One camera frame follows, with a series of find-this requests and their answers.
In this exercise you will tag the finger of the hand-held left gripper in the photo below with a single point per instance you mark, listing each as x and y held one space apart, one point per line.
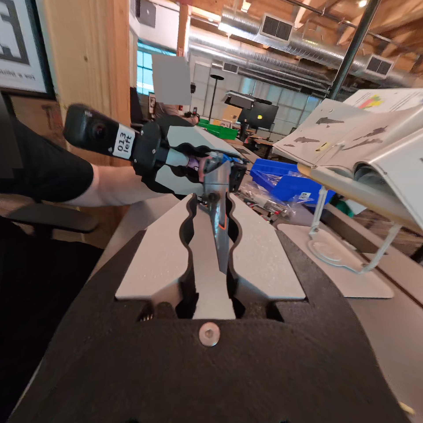
198 137
178 183

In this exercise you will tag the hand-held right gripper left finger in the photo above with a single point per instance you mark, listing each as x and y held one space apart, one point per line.
155 261

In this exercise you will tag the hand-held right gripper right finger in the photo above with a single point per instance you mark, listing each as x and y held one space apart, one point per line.
267 261

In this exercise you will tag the orange-striped grey lego panel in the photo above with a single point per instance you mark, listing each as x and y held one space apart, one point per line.
221 238

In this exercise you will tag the blue black lego sub-assembly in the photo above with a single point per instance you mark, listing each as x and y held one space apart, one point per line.
236 175

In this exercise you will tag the person's left forearm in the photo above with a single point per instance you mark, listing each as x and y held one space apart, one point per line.
109 188

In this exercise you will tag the clear bags of lego parts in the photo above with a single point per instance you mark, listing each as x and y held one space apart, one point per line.
264 201

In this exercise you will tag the open lego instruction booklet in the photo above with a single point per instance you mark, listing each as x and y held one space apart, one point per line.
380 138

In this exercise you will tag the green plastic bin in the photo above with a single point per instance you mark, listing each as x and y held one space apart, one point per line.
223 131
203 122

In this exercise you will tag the cardboard box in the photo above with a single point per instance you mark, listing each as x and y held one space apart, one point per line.
231 113

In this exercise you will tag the black floor lamp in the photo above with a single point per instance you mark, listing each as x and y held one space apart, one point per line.
216 99

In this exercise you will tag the black overhead desk light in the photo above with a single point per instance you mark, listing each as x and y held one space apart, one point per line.
244 99

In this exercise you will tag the black monitor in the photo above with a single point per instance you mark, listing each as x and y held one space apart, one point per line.
261 115

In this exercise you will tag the blue plastic storage bin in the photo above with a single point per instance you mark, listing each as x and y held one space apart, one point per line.
297 188
264 168

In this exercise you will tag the white book stand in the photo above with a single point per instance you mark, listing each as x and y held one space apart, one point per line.
347 277

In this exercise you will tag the wooden pillar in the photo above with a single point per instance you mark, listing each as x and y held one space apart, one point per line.
89 82

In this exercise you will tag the black chair armrest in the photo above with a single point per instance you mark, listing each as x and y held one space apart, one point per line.
49 216

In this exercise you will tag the person's dark trousers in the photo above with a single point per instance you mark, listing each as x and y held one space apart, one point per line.
33 297

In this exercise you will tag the framed marker sign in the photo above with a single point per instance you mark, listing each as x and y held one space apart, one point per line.
16 43

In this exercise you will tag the black metal pole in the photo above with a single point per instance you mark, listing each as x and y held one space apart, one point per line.
353 49

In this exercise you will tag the white printed sign board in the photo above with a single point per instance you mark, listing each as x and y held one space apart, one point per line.
390 99

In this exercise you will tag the black wall speaker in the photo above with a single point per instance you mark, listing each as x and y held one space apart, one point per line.
145 13

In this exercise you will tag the silver ventilation duct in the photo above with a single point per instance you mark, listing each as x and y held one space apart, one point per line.
314 49

